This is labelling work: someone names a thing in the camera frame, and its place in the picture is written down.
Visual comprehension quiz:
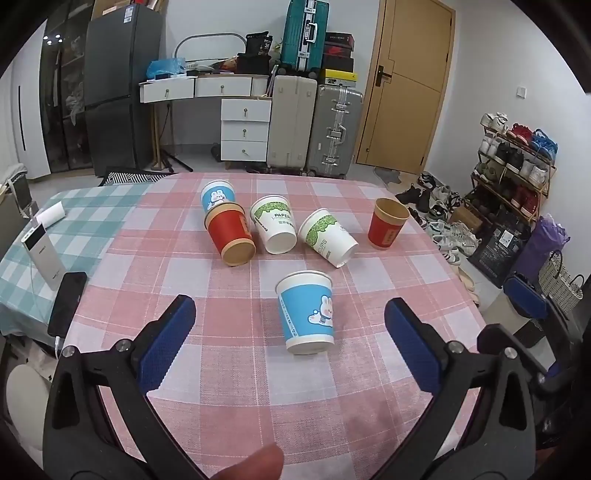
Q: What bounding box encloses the wooden door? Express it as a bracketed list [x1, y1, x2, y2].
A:
[355, 0, 457, 174]

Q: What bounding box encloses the dark glass cabinet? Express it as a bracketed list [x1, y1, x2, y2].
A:
[39, 0, 100, 174]

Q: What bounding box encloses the red paper cup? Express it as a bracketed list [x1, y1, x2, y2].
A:
[204, 202, 257, 267]
[368, 198, 411, 250]

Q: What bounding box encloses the grey door mat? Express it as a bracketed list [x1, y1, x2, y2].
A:
[373, 166, 403, 185]

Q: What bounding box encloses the green checkered tablecloth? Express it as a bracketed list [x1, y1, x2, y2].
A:
[0, 182, 153, 337]

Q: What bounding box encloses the black shopping bag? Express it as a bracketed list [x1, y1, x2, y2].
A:
[468, 210, 533, 288]

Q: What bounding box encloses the black refrigerator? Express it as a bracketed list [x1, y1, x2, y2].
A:
[83, 4, 163, 177]

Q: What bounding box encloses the pile of shoes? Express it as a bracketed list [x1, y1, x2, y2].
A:
[394, 172, 482, 267]

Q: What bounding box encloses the silver suitcase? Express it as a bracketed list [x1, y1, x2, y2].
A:
[305, 84, 365, 180]

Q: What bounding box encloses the wooden shoe rack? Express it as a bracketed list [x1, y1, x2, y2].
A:
[470, 112, 559, 223]

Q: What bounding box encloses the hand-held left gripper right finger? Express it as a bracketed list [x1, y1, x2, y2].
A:
[373, 298, 537, 480]

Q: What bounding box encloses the beige slipper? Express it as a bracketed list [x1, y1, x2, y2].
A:
[456, 267, 480, 306]

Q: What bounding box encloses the stack of shoe boxes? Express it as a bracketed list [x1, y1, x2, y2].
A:
[320, 31, 358, 88]

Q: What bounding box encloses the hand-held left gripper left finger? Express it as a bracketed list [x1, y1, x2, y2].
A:
[44, 294, 209, 480]

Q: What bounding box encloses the blue bunny paper cup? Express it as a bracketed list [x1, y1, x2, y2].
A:
[275, 270, 335, 356]
[200, 179, 234, 214]

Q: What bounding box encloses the small white box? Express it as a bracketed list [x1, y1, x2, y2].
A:
[33, 200, 66, 229]

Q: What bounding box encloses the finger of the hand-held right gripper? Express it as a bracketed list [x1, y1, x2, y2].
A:
[503, 272, 591, 344]
[536, 344, 591, 394]

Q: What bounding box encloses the black tripod stand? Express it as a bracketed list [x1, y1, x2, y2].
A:
[148, 102, 195, 175]

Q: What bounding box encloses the purple bag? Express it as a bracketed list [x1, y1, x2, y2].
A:
[521, 214, 571, 284]

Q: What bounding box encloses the white desk with drawers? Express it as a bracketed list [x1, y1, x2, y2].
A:
[139, 73, 271, 104]

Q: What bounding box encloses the white charging cable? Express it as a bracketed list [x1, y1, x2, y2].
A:
[25, 258, 63, 358]

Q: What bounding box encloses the blue plastic bag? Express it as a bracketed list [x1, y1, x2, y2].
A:
[146, 58, 187, 79]

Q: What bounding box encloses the black white striped mat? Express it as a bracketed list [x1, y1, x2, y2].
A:
[96, 167, 168, 187]

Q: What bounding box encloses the black smartphone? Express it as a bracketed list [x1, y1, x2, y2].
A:
[47, 272, 88, 339]

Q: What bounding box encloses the teal suitcase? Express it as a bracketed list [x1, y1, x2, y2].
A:
[280, 0, 330, 72]

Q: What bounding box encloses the woven basket bag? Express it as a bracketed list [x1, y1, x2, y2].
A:
[538, 250, 585, 315]

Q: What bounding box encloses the white drawer unit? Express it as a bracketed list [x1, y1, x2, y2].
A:
[220, 98, 272, 162]

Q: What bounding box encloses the white green-print paper cup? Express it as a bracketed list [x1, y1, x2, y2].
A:
[250, 195, 297, 255]
[298, 208, 360, 269]

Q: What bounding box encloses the pink checkered tablecloth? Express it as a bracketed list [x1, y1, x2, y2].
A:
[62, 172, 485, 480]

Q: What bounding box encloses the beige suitcase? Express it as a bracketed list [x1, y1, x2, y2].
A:
[266, 74, 318, 172]

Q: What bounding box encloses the grey arched tube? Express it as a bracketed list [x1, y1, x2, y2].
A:
[173, 33, 246, 63]

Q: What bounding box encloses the cardboard box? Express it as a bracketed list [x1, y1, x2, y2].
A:
[90, 0, 162, 21]

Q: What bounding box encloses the white power bank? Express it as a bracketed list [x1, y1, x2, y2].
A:
[21, 220, 65, 291]

